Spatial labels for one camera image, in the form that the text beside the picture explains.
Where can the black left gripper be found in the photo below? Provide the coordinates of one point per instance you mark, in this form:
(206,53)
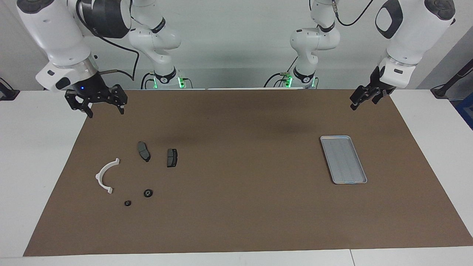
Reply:
(377,83)

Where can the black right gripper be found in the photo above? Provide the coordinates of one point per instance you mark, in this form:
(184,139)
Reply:
(88,88)

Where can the large black bearing gear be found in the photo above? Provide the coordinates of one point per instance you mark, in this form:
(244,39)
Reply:
(148,193)

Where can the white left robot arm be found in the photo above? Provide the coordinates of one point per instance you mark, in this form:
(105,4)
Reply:
(410,33)

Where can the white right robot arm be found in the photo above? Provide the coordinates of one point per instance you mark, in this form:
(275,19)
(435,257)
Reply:
(55,33)

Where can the silver metal tray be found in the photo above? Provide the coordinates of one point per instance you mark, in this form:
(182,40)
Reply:
(343,160)

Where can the grey curved brake pad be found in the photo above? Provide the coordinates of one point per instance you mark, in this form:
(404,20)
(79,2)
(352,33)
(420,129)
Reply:
(143,150)

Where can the black angled stand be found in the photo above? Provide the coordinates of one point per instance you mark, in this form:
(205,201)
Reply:
(441,90)

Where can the grey rectangular brake pad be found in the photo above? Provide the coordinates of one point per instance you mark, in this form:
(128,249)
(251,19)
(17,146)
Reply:
(172,158)

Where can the blue box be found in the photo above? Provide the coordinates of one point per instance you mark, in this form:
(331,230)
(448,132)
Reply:
(467,111)

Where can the brown table mat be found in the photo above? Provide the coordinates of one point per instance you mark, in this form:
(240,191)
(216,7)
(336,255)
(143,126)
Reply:
(236,214)

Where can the white curved plastic bracket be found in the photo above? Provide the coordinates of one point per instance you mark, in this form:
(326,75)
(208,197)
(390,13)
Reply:
(99,178)

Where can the black clamp mount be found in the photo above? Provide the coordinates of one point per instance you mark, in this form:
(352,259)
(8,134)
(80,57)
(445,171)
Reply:
(7,94)

